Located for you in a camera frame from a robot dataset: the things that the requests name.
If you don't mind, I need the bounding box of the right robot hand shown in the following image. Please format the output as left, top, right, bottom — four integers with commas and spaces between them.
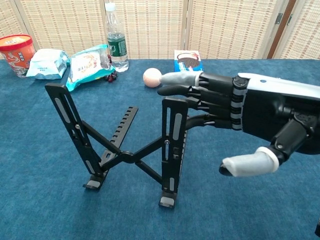
156, 70, 320, 179

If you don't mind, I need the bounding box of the black folding laptop stand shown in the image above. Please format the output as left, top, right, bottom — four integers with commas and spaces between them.
44, 82, 190, 210

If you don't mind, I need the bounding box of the blue cookie box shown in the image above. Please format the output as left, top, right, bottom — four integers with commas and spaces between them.
173, 49, 204, 73

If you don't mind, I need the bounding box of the bamboo folding screen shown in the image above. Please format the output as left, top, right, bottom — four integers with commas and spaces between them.
0, 0, 320, 60

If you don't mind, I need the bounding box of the peach coloured ball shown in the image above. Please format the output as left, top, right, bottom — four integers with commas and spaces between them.
142, 67, 163, 89

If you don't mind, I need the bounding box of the clear water bottle green label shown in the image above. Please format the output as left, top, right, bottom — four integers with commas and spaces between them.
104, 2, 130, 73

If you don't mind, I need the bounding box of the teal white shrimp snack bag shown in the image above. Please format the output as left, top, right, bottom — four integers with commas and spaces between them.
65, 44, 117, 93

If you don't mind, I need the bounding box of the light blue tissue pack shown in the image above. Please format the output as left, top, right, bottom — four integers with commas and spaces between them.
25, 48, 70, 80

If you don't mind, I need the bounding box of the blue felt table mat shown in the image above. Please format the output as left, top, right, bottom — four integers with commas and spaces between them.
0, 58, 320, 240

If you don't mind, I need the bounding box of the red instant noodle cup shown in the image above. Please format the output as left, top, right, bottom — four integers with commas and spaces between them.
0, 34, 37, 78

